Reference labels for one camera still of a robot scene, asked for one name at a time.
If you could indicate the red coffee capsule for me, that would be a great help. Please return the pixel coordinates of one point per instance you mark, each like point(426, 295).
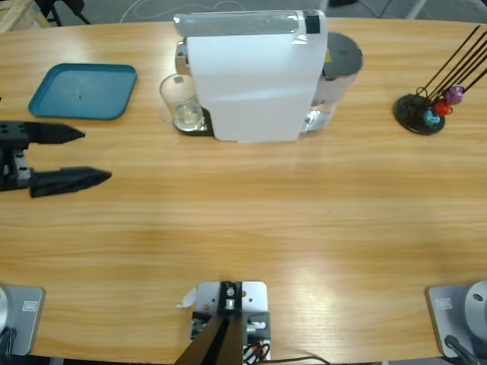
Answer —
point(442, 107)

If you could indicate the white capsule coffee machine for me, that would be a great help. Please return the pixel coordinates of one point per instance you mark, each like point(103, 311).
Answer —
point(258, 83)

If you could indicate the clear water tank grey lid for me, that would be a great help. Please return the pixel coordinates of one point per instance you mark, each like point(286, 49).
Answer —
point(342, 53)

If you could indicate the teal coffee capsule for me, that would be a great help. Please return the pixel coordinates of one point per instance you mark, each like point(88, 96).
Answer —
point(431, 118)

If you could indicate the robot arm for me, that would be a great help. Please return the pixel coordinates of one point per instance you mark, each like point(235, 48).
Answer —
point(475, 304)
point(2, 308)

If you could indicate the white paper tag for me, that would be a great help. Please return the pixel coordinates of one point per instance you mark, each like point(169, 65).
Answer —
point(188, 298)

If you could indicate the clear drinking glass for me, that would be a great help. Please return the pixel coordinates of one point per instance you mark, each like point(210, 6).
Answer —
point(179, 99)

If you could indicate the black stand legs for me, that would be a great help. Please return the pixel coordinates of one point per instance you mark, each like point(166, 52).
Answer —
point(64, 7)

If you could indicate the metal drip tray grate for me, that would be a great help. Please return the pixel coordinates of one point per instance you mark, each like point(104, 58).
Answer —
point(205, 129)

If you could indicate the white mount with dark post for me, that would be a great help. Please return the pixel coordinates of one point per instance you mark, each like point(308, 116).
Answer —
point(255, 292)

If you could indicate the grey base plate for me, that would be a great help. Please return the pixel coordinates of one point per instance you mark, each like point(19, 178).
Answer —
point(441, 315)
point(26, 315)

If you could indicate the purple coffee capsule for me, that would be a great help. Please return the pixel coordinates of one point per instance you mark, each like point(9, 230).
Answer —
point(454, 95)

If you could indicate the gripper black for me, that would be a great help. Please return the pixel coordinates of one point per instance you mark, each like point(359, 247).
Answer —
point(11, 167)

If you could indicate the grey coffee machine lever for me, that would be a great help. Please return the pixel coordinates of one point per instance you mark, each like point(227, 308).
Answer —
point(236, 23)

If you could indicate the black capsule holder with rods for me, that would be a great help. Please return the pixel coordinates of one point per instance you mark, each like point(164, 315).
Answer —
point(409, 110)

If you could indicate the teal plastic serving tray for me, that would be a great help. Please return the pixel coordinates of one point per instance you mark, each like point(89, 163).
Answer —
point(81, 91)

